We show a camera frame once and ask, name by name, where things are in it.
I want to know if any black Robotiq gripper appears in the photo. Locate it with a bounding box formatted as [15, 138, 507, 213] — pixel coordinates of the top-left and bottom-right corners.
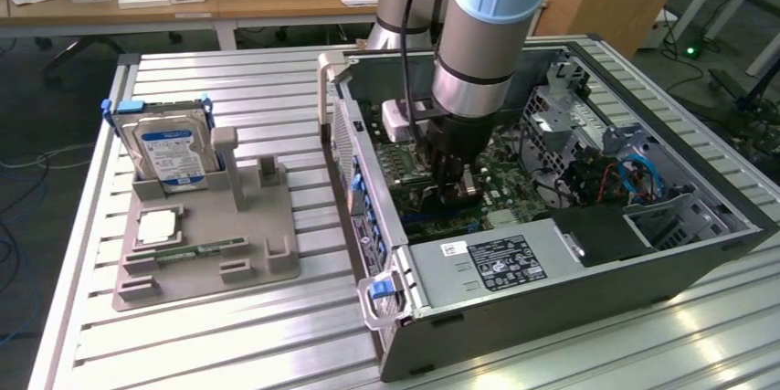
[424, 114, 493, 182]

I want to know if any green motherboard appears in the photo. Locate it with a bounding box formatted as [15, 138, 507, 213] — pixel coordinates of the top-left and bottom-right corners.
[364, 114, 553, 246]

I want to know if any perforated metal disk bay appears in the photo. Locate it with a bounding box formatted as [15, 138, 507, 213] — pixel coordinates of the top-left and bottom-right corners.
[525, 59, 617, 159]

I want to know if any blue card retention latch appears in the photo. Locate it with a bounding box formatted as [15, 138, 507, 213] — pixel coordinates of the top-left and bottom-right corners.
[348, 155, 391, 269]

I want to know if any grey power supply unit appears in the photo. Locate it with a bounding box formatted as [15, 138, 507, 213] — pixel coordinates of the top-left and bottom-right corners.
[405, 217, 588, 310]

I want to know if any black plastic shroud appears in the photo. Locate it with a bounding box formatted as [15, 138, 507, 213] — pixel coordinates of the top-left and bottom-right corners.
[552, 204, 660, 269]

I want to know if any grey parts rack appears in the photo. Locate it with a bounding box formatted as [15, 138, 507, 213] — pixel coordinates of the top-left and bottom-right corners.
[111, 126, 304, 313]

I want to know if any open black PC case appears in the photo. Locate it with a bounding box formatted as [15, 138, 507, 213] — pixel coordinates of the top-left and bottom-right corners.
[316, 40, 780, 385]

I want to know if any black stand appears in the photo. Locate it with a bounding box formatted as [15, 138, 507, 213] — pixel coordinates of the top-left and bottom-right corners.
[705, 65, 780, 113]

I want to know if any green RAM stick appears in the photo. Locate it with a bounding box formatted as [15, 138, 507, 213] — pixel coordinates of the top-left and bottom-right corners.
[129, 237, 249, 264]

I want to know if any silver CPU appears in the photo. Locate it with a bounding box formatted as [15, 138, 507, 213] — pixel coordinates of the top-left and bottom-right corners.
[135, 211, 184, 246]

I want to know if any black office chair base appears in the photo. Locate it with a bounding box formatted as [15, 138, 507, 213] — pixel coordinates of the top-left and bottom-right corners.
[35, 32, 184, 86]

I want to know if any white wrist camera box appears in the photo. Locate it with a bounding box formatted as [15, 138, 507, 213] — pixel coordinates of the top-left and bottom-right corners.
[381, 98, 437, 144]

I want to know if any black wire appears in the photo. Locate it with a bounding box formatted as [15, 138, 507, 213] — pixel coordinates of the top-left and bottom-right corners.
[516, 121, 573, 207]

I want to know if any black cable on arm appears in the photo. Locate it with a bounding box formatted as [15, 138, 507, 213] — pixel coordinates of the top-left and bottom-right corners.
[397, 0, 429, 154]

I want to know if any blue disk wire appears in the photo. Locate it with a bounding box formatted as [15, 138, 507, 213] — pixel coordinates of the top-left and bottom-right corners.
[617, 155, 667, 205]

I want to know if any blue case handle latch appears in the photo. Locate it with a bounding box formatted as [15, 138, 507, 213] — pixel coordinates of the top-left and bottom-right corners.
[367, 280, 399, 302]

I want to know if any hard disk in blue frame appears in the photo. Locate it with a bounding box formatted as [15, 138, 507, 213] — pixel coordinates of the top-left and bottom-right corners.
[100, 94, 224, 194]

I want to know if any white table frame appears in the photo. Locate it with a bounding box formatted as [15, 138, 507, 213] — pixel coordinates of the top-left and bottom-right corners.
[668, 0, 780, 77]

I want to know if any white floor cable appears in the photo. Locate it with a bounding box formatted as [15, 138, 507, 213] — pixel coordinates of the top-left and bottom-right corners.
[0, 142, 93, 171]

